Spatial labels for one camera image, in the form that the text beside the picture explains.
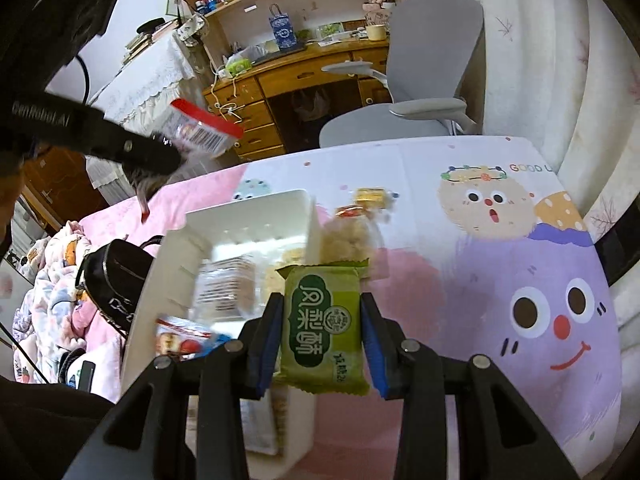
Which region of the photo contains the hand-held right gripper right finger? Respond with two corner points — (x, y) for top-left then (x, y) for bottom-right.
(360, 291), (585, 480)

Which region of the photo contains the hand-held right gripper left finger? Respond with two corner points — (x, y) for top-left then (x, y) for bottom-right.
(65, 291), (286, 480)

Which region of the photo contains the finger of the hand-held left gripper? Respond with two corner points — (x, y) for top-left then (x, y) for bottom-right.
(85, 110), (184, 177)

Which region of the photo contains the green snack packet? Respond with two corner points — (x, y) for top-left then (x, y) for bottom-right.
(275, 258), (371, 397)

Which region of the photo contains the clear packet with red edge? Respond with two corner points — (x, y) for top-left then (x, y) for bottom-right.
(150, 99), (245, 182)

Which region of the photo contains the white blurred snack packet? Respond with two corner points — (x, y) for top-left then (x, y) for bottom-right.
(194, 255), (259, 322)

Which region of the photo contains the red and white cake packet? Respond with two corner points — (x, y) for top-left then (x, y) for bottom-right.
(155, 315), (229, 361)

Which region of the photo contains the clear puffed snack packet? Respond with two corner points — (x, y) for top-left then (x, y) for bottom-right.
(320, 205), (384, 267)

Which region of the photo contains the white plastic storage tray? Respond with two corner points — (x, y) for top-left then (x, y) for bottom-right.
(120, 189), (321, 467)

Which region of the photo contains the small yellow snack packet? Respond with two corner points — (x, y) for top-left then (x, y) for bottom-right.
(354, 187), (391, 210)

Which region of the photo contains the pink blanket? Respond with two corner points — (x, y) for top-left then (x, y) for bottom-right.
(75, 165), (251, 403)

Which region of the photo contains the white lace cover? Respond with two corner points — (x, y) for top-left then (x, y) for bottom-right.
(85, 35), (199, 192)

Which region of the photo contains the wooden cabinet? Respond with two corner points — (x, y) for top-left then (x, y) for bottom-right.
(22, 156), (97, 232)

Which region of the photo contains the stack of books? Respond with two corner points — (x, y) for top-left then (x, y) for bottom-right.
(122, 17), (179, 64)

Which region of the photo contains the cartoon printed tablecloth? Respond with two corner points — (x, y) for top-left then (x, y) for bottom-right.
(185, 135), (627, 479)

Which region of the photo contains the wooden bookshelf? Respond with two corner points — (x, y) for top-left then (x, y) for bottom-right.
(165, 0), (407, 58)

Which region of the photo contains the printed plush blanket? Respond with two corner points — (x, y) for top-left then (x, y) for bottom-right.
(12, 220), (102, 387)

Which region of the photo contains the plastic bag under desk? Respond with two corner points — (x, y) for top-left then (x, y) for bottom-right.
(292, 87), (331, 122)

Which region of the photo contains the wooden desk with drawers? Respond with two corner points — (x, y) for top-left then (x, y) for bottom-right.
(202, 37), (394, 162)

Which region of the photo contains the blue gift bag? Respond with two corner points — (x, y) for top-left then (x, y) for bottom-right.
(268, 4), (295, 51)

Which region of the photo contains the dark cloth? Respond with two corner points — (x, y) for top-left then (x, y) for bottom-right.
(0, 375), (128, 480)

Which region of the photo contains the grey office chair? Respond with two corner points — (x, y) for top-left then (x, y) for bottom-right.
(319, 0), (485, 149)

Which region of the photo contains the white floral curtain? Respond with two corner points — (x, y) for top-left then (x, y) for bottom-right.
(465, 0), (640, 311)

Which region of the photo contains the white cable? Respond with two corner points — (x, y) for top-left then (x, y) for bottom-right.
(202, 67), (246, 127)

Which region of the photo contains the black handbag with strap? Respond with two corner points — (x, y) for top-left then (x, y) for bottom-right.
(75, 235), (167, 347)

